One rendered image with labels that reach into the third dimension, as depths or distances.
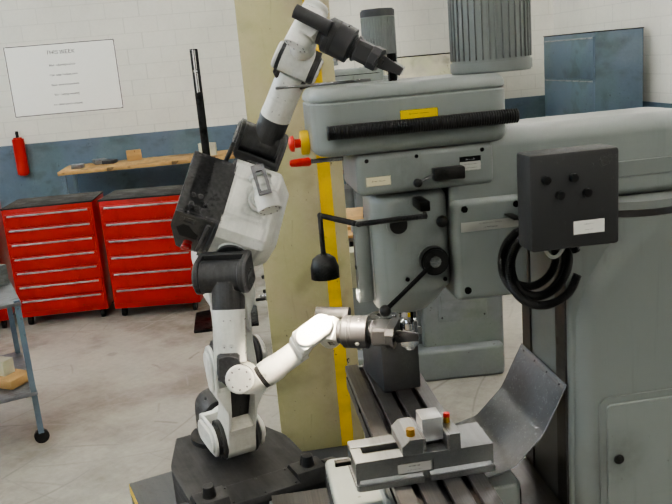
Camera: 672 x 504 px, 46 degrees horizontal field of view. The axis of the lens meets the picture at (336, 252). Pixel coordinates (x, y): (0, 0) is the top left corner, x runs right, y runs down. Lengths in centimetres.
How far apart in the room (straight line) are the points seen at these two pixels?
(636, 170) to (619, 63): 718
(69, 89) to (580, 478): 966
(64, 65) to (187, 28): 167
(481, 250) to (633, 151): 45
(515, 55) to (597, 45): 718
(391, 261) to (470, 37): 57
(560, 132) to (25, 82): 971
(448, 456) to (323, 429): 214
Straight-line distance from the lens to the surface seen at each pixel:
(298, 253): 377
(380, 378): 249
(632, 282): 207
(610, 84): 922
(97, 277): 683
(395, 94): 185
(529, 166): 170
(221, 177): 224
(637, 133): 209
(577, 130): 202
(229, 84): 1094
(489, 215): 195
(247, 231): 219
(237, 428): 280
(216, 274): 214
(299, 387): 398
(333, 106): 183
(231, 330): 213
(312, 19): 194
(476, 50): 195
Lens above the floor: 195
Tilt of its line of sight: 14 degrees down
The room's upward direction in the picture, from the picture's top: 5 degrees counter-clockwise
